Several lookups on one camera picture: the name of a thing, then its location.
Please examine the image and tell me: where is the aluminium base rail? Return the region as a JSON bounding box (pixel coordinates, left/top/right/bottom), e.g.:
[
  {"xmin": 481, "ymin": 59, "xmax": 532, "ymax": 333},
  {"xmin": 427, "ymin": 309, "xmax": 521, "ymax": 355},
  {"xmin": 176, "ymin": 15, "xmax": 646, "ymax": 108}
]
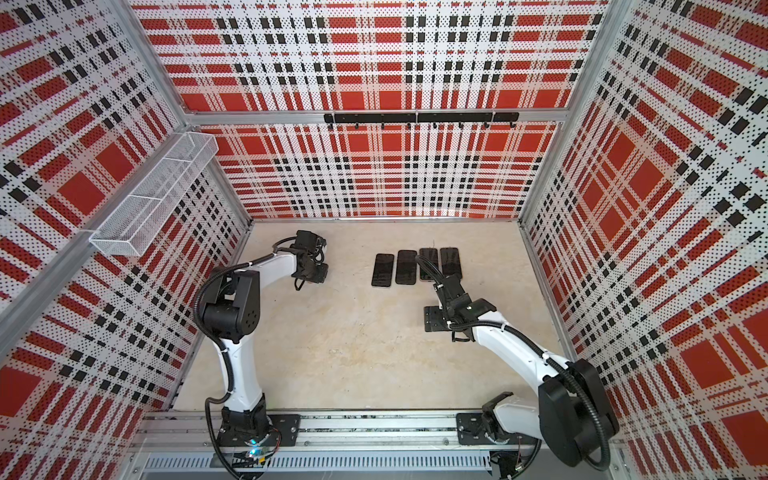
[{"xmin": 118, "ymin": 408, "xmax": 627, "ymax": 479}]

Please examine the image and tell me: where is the white wire mesh basket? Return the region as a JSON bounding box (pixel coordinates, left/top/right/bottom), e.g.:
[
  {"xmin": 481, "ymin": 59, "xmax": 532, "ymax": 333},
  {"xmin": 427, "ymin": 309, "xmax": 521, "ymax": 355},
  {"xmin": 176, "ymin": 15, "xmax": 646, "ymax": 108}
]
[{"xmin": 90, "ymin": 132, "xmax": 218, "ymax": 257}]

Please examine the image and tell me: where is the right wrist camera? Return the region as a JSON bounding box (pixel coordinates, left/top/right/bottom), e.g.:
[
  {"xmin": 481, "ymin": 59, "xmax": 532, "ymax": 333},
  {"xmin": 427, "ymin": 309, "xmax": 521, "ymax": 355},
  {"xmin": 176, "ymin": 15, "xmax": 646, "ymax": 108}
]
[{"xmin": 435, "ymin": 276, "xmax": 497, "ymax": 325}]

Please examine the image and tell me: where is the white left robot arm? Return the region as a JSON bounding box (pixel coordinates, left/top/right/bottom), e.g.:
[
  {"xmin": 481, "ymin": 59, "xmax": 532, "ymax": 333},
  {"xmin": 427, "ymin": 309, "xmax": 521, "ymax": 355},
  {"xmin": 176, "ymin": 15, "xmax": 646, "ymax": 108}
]
[{"xmin": 193, "ymin": 230, "xmax": 328, "ymax": 447}]

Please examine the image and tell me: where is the black phone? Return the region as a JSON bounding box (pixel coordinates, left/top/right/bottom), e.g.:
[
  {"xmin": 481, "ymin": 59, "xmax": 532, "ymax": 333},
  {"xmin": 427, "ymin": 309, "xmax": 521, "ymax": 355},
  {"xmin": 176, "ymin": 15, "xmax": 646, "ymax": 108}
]
[
  {"xmin": 418, "ymin": 247, "xmax": 440, "ymax": 281},
  {"xmin": 439, "ymin": 247, "xmax": 463, "ymax": 280},
  {"xmin": 395, "ymin": 250, "xmax": 418, "ymax": 285},
  {"xmin": 371, "ymin": 253, "xmax": 395, "ymax": 288}
]

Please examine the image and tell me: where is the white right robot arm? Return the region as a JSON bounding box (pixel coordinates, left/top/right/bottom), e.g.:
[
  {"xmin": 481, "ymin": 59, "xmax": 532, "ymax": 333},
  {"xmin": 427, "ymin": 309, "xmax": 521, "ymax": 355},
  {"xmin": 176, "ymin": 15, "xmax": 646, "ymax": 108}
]
[{"xmin": 415, "ymin": 255, "xmax": 620, "ymax": 472}]

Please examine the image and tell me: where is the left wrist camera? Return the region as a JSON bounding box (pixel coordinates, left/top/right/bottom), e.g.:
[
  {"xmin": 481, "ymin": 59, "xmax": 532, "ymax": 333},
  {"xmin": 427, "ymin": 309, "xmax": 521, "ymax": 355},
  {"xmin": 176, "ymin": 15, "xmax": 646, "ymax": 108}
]
[{"xmin": 291, "ymin": 230, "xmax": 327, "ymax": 263}]

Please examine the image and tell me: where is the black hook rail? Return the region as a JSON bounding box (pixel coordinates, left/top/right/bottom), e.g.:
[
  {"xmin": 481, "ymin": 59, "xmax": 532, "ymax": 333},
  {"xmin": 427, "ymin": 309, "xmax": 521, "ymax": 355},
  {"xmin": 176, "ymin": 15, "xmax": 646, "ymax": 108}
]
[{"xmin": 323, "ymin": 111, "xmax": 520, "ymax": 128}]

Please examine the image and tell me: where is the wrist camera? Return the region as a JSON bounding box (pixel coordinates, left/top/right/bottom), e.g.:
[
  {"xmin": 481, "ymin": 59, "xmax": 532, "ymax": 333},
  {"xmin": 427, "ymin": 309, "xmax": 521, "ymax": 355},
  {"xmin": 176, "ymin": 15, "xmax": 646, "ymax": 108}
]
[
  {"xmin": 291, "ymin": 230, "xmax": 327, "ymax": 263},
  {"xmin": 435, "ymin": 276, "xmax": 497, "ymax": 325}
]

